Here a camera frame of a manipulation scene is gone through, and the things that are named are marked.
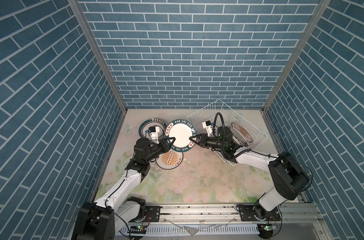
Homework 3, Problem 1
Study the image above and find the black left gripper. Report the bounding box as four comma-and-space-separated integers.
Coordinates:
144, 137, 175, 165

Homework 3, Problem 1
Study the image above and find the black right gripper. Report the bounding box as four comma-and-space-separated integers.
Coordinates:
189, 133, 226, 152

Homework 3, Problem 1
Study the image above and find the white wire dish rack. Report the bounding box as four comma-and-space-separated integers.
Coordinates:
187, 100, 269, 171

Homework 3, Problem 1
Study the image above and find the small plate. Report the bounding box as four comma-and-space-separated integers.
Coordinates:
230, 128, 249, 147
155, 150, 184, 170
232, 123, 254, 143
165, 119, 197, 153

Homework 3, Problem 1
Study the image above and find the dark green rim plate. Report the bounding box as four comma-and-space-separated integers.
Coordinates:
138, 118, 166, 139

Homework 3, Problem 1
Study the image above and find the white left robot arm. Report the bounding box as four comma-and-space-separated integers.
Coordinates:
71, 137, 176, 240

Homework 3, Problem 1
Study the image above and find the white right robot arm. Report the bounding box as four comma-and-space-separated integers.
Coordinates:
189, 127, 312, 221

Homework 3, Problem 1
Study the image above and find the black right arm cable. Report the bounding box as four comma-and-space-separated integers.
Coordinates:
212, 112, 261, 160

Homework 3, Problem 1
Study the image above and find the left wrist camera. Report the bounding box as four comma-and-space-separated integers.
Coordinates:
147, 126, 161, 144

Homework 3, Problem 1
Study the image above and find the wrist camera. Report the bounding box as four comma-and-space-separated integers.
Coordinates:
147, 126, 161, 144
202, 121, 214, 137

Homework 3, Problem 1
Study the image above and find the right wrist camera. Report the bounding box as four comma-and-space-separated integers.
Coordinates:
202, 121, 214, 137

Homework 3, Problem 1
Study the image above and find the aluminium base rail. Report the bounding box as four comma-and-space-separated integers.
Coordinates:
118, 203, 322, 224

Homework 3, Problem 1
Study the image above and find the aluminium left corner post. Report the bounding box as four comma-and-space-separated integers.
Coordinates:
67, 0, 127, 113

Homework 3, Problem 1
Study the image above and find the aluminium corner post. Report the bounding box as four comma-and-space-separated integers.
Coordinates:
262, 0, 333, 112
67, 0, 127, 113

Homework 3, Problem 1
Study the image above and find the aluminium right corner post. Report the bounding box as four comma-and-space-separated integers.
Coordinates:
262, 0, 333, 112

